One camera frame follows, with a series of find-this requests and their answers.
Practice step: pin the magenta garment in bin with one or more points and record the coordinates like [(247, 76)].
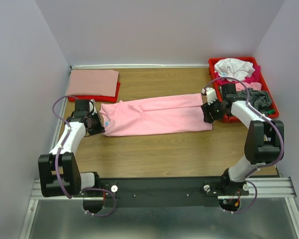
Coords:
[(255, 77)]

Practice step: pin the folded pink t-shirt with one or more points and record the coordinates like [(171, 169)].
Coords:
[(93, 75)]

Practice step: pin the light pink t-shirt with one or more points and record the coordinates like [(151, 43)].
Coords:
[(160, 115)]

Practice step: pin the green garment in bin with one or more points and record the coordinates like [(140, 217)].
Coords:
[(270, 112)]

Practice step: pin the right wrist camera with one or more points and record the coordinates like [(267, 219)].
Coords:
[(210, 95)]

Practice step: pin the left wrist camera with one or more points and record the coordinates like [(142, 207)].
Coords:
[(93, 109)]

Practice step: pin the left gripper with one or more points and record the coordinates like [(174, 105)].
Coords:
[(99, 129)]

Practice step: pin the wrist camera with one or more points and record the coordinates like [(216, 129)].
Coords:
[(93, 109), (210, 95)]

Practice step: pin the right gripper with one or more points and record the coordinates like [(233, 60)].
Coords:
[(207, 108)]

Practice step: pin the salmon pink garment in bin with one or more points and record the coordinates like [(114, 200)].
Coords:
[(253, 85)]

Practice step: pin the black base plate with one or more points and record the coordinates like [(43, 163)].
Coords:
[(161, 192)]

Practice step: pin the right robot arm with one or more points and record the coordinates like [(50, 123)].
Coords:
[(264, 145)]

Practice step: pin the grey garment in bin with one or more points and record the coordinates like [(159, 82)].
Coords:
[(260, 100)]

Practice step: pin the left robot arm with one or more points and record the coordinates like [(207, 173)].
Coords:
[(59, 174)]

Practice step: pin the folded red t-shirt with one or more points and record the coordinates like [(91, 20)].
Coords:
[(97, 91)]

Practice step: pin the aluminium frame rail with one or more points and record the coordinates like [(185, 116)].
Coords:
[(258, 188)]

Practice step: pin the white t-shirt in bin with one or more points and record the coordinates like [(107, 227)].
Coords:
[(234, 68)]

